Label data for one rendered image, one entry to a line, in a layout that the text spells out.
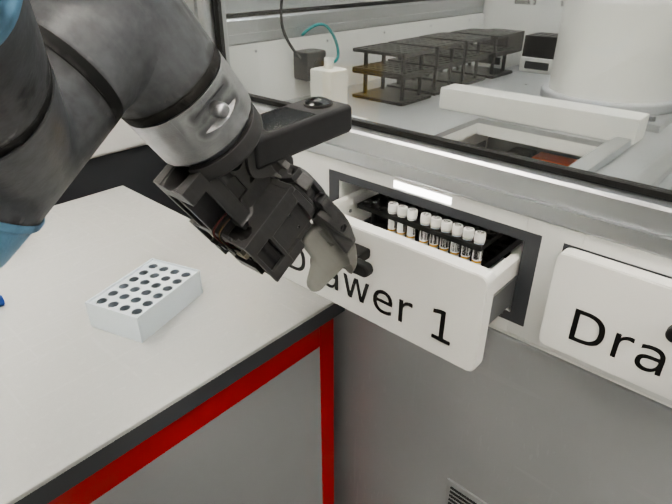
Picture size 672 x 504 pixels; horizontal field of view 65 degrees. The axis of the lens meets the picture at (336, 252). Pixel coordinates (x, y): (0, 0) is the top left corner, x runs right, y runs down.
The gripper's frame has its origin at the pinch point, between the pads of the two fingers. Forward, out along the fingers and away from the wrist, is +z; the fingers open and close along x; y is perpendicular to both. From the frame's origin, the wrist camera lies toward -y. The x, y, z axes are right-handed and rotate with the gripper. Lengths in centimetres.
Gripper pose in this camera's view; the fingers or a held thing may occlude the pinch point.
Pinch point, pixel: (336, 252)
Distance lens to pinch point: 53.1
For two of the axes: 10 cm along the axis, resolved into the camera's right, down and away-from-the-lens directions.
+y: -5.5, 8.0, -2.5
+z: 3.9, 5.1, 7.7
